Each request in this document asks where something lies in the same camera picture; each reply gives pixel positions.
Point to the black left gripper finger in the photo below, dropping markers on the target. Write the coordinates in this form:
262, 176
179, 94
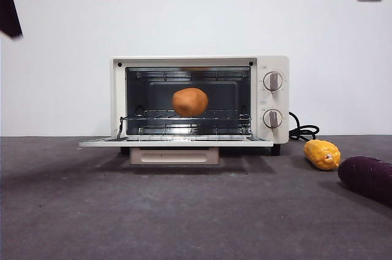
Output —
7, 5

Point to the brown potato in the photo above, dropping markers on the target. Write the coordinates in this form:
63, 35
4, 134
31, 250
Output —
190, 102

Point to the round cream oven knob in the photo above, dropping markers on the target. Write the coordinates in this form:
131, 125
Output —
272, 118
272, 81

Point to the cream Toshiba toaster oven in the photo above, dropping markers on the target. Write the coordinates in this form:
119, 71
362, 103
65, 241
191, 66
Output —
275, 140

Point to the purple sweet potato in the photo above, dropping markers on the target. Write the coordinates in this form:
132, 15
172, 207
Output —
367, 178

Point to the yellow corn cob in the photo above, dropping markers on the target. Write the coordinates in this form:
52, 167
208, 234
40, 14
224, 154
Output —
320, 154

